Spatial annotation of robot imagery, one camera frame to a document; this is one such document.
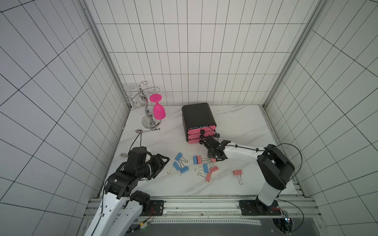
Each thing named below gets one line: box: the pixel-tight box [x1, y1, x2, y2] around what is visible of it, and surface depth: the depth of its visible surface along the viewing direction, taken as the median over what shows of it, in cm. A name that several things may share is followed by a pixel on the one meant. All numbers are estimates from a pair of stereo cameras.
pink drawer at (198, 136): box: [187, 131, 216, 140], surface depth 92 cm
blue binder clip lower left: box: [178, 159, 189, 174], surface depth 87 cm
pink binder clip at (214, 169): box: [209, 165, 220, 174], surface depth 87 cm
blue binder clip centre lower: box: [194, 163, 209, 174], surface depth 88 cm
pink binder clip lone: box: [232, 169, 244, 185], surface depth 86 cm
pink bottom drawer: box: [188, 138, 201, 145], surface depth 96 cm
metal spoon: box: [135, 128, 157, 134], surface depth 106 cm
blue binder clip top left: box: [174, 151, 189, 163], surface depth 92 cm
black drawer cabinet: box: [181, 102, 218, 141], surface depth 92 cm
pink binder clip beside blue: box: [196, 155, 211, 165], surface depth 92 cm
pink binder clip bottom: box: [197, 172, 213, 183], surface depth 86 cm
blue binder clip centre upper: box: [192, 155, 198, 165], surface depth 91 cm
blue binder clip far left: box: [166, 161, 181, 175], surface depth 89 cm
